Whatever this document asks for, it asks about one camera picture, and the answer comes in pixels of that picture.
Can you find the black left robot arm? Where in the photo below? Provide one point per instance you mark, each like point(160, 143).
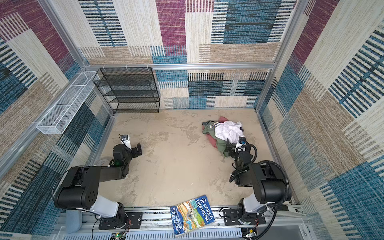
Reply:
point(79, 191)

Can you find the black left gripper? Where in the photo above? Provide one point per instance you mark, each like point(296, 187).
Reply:
point(133, 151)

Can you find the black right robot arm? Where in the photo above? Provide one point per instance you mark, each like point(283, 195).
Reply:
point(269, 181)

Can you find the black wire shelf rack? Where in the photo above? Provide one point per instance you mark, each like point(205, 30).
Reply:
point(128, 90)

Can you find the colourful treehouse book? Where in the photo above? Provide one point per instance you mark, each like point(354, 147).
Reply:
point(191, 215)

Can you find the white cloth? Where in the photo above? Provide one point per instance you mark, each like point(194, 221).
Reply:
point(229, 131)

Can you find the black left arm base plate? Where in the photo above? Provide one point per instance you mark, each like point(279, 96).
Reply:
point(130, 220)

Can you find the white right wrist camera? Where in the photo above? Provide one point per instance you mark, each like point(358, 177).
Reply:
point(241, 142)

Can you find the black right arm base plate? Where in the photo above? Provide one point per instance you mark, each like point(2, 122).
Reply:
point(234, 217)

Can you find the pink red cloth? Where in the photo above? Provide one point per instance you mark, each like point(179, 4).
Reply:
point(212, 141)

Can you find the clear tape roll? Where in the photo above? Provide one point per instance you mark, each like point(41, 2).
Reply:
point(103, 161)

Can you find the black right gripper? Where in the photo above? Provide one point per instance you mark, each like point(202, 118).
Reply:
point(232, 149)

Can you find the olive green cloth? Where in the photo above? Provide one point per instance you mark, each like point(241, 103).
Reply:
point(223, 146)

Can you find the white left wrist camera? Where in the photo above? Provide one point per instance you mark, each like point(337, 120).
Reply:
point(125, 139)

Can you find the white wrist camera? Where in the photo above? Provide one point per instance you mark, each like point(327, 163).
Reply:
point(125, 139)
point(241, 142)

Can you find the white mesh wall basket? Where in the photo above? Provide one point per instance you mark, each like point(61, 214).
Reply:
point(60, 115)

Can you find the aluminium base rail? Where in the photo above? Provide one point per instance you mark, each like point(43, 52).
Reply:
point(285, 224)

